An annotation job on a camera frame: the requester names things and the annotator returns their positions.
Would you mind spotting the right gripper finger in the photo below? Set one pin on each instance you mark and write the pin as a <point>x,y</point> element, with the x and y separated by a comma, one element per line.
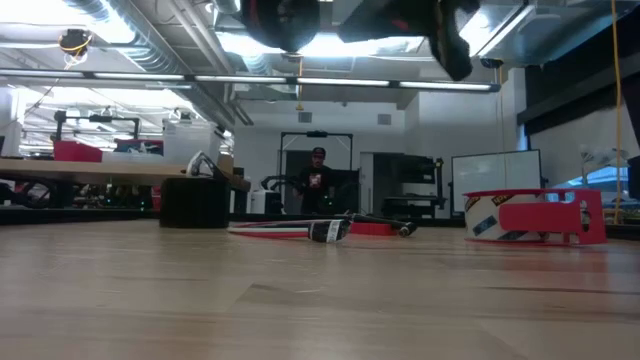
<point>405,11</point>
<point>390,31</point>

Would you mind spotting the printed tape roll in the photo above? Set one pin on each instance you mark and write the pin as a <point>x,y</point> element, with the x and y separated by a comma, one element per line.
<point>480,217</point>

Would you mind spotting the red tape dispenser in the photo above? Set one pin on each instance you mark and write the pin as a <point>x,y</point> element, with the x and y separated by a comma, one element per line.
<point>540,217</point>

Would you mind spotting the black shelving unit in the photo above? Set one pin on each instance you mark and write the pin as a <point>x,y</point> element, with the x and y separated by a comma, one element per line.
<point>405,175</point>

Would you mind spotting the whiteboard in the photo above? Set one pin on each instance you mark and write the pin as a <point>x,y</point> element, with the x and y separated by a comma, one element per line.
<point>495,180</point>

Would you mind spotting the black equipment cabinet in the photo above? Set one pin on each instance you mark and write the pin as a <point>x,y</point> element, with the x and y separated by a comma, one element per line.
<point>351,195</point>

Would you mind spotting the person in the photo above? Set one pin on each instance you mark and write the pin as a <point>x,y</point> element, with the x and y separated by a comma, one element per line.
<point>315,185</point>

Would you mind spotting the small brown box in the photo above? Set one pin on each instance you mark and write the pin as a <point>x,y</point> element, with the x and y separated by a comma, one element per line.
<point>226,162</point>

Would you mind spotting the white box device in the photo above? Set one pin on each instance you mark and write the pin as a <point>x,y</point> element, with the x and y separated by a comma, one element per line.
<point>260,202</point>

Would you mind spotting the clear plastic storage box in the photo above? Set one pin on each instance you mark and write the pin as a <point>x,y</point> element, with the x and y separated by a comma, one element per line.
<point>192,142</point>

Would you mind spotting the red plastic bin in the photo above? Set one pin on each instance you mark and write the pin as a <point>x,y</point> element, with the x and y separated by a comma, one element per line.
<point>77,151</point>

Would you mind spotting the black dome camera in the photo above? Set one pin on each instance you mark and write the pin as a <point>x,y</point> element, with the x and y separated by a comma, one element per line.
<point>491,63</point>

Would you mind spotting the black gantry frame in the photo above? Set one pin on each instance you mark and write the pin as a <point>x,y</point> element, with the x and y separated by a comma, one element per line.
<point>315,134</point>
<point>100,119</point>

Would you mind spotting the rolling metal frame workbench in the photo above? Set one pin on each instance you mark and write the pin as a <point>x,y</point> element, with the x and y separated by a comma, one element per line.
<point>75,171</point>

